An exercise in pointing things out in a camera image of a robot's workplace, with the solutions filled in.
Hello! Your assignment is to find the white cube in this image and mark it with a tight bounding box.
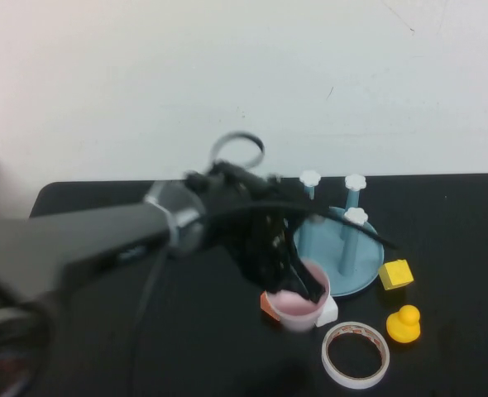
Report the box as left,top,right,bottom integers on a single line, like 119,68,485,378
316,295,339,328

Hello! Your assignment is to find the yellow cube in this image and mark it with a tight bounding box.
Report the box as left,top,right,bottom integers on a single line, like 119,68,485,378
377,259,416,292

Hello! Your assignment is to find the thick black camera cable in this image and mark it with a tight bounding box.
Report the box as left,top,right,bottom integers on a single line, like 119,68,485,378
202,131,400,251

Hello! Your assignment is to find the pink plastic cup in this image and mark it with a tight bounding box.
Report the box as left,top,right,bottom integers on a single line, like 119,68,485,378
266,256,332,333

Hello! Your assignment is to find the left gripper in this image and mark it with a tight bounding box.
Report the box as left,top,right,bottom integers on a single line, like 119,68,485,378
184,160,328,303

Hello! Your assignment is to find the blue cup stand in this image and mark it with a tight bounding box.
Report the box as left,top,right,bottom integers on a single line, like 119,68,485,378
292,169,385,299

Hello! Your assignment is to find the yellow rubber duck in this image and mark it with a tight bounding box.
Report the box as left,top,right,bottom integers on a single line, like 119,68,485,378
385,304,422,344

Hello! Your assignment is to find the orange cube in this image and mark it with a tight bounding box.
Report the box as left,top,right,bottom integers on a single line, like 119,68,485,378
260,290,281,322

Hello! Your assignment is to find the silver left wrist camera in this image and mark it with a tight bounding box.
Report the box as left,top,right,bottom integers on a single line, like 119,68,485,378
143,180,207,258

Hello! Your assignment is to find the white tape roll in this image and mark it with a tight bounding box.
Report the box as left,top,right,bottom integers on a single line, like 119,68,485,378
321,320,391,390

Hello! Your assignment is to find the thin black cable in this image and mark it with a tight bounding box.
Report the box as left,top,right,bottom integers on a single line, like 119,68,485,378
127,247,167,397

